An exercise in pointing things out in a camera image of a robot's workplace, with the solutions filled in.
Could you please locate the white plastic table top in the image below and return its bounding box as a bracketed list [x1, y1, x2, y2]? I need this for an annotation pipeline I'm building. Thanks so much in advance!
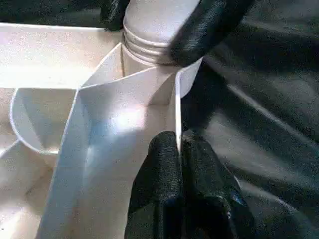
[0, 22, 204, 239]

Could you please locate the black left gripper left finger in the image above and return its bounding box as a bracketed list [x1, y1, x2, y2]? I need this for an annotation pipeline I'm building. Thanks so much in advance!
[125, 131, 184, 239]

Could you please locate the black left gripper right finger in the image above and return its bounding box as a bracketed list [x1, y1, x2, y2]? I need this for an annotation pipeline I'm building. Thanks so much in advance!
[181, 130, 256, 239]

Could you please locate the white plastic table leg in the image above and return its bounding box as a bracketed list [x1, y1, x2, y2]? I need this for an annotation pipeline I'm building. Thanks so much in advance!
[122, 0, 206, 66]

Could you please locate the black mat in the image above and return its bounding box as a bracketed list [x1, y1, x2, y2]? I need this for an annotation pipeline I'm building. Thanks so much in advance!
[0, 0, 319, 239]

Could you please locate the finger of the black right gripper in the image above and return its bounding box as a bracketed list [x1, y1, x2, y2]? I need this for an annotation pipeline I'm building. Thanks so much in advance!
[170, 0, 256, 67]
[99, 0, 131, 31]

